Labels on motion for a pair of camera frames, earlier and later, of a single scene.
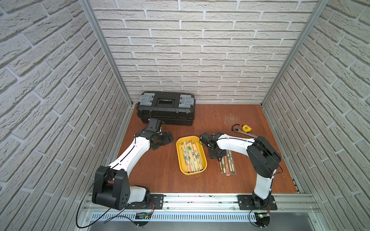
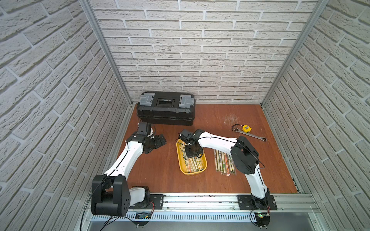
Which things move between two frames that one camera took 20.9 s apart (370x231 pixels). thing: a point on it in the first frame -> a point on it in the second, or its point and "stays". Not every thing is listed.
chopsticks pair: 227,169 stays
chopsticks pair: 231,163 stays
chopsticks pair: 222,166 stays
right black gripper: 223,154 -> 189,155
